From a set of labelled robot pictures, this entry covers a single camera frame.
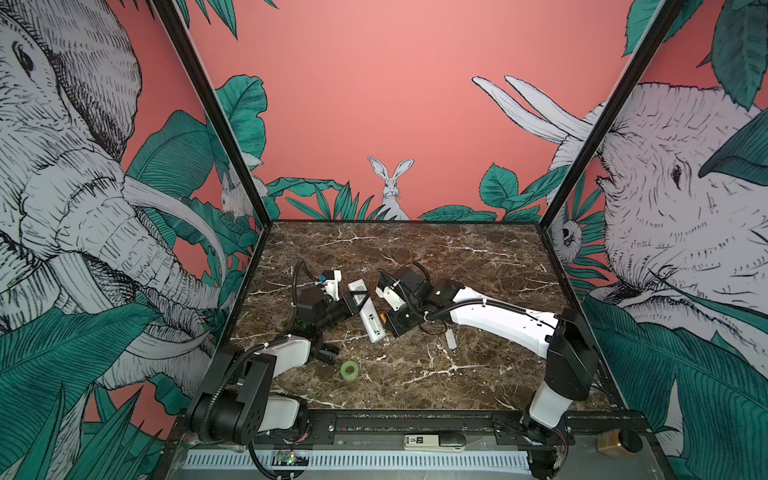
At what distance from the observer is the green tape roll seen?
33.0 inches

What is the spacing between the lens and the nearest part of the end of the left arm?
69 centimetres

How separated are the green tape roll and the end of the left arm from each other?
0.16m
